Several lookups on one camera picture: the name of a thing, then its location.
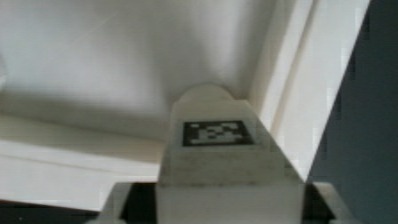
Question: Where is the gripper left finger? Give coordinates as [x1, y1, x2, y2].
[86, 182, 159, 224]

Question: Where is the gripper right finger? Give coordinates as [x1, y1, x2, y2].
[301, 182, 360, 224]

